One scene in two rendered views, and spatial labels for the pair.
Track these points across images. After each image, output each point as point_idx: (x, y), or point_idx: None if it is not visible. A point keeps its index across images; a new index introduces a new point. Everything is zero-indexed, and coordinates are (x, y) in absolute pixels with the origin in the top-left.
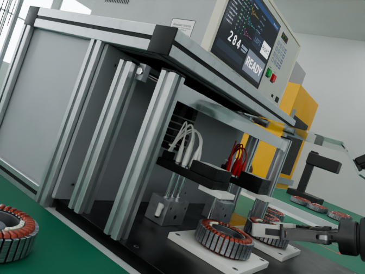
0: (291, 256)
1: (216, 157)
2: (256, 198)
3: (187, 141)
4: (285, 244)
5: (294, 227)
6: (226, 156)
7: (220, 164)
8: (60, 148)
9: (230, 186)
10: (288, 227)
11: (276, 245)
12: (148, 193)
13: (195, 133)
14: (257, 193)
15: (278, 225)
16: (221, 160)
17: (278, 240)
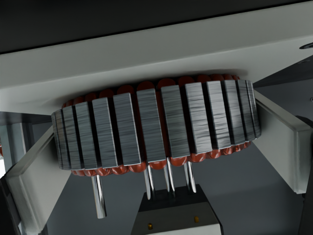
0: (150, 43)
1: (118, 216)
2: (104, 201)
3: (245, 210)
4: (175, 108)
5: (38, 214)
6: (79, 228)
7: (87, 206)
8: None
9: (154, 184)
10: (47, 193)
11: (231, 85)
12: (287, 97)
13: (234, 231)
14: (223, 229)
15: (64, 170)
16: (93, 215)
17: (237, 112)
